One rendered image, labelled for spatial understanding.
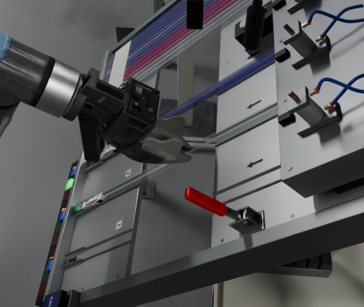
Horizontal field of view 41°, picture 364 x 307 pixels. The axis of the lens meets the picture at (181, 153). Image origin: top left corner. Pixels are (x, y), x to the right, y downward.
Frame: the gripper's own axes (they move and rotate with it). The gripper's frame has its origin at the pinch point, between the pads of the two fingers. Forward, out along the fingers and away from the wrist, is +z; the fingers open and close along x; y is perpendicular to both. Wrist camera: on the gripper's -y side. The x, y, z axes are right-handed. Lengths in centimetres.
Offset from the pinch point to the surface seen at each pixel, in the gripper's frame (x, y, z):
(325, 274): -5.9, -9.8, 41.4
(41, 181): 52, -111, 0
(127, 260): -15.4, -11.6, -1.7
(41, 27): 143, -123, -20
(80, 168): 9.8, -29.5, -7.8
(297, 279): -6.7, -14.2, 37.8
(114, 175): 4.7, -19.7, -3.6
